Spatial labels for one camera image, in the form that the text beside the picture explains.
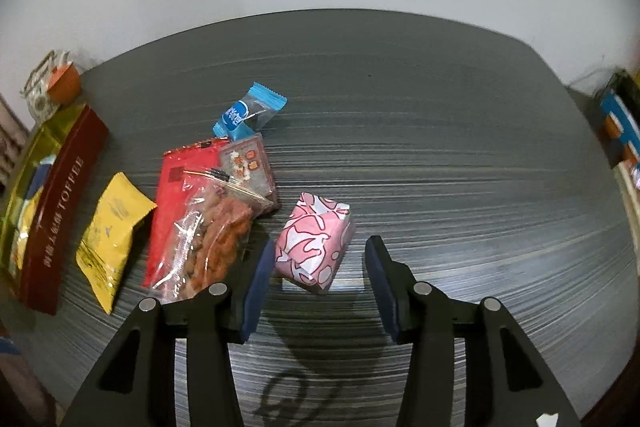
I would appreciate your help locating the red snack packet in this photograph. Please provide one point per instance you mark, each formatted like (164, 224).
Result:
(167, 207)

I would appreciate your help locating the black sesame cake packet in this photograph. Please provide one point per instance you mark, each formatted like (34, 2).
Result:
(247, 162)

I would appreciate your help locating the clear bag of red nuts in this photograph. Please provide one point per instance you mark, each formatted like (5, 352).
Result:
(220, 227)

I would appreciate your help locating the pink patterned snack packet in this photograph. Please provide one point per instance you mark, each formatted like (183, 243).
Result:
(310, 242)

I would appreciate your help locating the matte yellow snack packet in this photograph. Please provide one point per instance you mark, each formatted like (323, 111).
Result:
(112, 232)

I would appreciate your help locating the red and gold tin box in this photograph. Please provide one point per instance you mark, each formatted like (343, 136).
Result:
(60, 217)

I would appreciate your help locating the shiny yellow snack packet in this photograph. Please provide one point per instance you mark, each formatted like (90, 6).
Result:
(21, 237)

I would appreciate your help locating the blue candy wrapper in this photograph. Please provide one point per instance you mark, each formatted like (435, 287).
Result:
(240, 114)

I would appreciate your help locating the blue and orange box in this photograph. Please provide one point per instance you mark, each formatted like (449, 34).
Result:
(617, 117)

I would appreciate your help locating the orange tea cup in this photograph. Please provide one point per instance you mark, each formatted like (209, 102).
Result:
(65, 84)

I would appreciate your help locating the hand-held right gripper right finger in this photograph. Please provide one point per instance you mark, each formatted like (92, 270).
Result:
(385, 287)

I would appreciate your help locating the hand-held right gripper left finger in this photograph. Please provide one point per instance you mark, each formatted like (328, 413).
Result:
(257, 287)

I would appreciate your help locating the navy and light blue packet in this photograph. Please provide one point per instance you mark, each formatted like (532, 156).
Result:
(37, 187)

